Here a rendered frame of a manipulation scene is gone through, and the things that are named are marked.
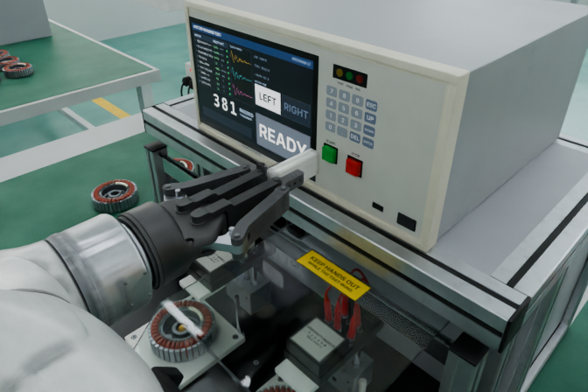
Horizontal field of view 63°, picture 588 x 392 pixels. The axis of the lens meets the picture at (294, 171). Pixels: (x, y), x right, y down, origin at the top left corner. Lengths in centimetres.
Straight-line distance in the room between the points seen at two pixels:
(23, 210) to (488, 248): 113
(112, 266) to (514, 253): 42
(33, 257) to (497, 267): 44
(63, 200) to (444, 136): 110
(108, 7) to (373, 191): 517
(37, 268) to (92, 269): 4
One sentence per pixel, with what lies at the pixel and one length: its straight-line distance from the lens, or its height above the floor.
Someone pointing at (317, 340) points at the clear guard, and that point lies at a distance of 52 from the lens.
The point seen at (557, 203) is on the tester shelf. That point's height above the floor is 111.
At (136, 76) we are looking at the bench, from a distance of 220.
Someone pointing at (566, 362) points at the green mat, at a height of 75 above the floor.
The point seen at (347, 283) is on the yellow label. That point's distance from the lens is 58.
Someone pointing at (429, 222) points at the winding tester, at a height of 116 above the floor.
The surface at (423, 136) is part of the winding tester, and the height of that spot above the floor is 125.
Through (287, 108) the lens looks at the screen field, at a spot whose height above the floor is 122.
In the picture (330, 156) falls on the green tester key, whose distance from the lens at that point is 58.
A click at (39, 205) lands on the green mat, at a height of 75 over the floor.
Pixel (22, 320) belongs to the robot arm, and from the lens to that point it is 26.
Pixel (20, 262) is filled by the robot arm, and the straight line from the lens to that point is 40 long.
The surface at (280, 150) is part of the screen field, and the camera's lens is 66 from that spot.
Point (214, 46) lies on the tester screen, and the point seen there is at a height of 127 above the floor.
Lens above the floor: 147
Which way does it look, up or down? 31 degrees down
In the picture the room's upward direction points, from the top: straight up
